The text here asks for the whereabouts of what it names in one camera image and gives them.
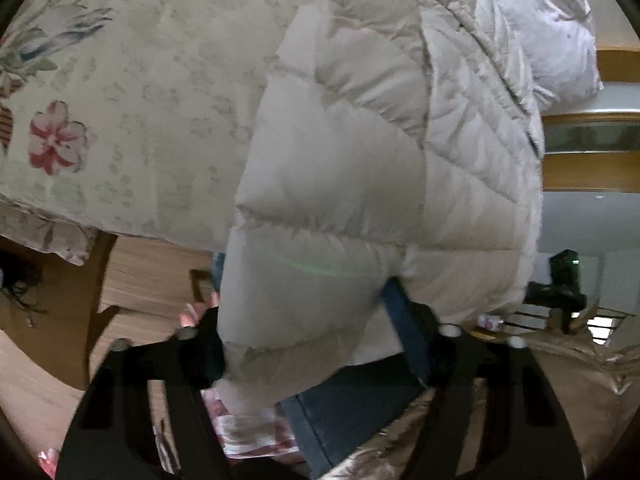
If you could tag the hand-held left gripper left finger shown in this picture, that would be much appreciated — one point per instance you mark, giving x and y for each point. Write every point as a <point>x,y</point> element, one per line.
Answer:
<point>197,345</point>

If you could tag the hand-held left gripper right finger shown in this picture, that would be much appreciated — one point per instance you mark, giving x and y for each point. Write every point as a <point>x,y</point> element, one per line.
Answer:
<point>406,330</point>

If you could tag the white puffer jacket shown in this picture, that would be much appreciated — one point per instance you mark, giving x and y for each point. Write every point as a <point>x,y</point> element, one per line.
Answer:
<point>360,170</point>

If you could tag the person's blue jeans leg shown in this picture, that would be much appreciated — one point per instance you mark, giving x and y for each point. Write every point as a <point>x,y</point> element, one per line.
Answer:
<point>350,410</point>

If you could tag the red striped cloth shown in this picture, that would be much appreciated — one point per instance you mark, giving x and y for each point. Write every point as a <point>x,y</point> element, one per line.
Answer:
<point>245,435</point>

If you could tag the metal rack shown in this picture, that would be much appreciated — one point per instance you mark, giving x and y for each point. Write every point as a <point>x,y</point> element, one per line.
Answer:
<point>530,317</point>

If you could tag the black device with green light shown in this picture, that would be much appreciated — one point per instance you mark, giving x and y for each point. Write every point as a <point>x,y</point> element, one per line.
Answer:
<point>560,290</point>

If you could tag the golden satin cloth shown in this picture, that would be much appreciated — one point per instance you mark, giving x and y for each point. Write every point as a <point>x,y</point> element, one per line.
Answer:
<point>575,390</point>

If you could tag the wooden headboard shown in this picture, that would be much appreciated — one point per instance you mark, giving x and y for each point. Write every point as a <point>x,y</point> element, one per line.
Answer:
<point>590,172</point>

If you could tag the floral bed sheet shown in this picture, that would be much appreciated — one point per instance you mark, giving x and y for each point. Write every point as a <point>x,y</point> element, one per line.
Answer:
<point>150,85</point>

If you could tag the pale pink printed pillow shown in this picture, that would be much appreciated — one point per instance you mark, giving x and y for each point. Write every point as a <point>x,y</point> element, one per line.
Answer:
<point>540,25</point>

